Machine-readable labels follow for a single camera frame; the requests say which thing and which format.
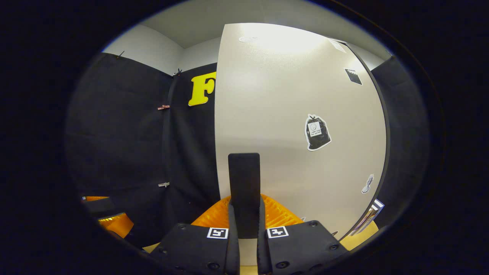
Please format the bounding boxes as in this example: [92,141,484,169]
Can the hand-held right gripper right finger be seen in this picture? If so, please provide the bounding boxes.
[257,194,349,275]

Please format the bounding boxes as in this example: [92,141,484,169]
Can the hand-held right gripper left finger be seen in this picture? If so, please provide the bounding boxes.
[150,196,241,275]

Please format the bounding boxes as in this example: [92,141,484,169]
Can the black backdrop cloth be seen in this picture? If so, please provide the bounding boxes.
[64,53,430,249]

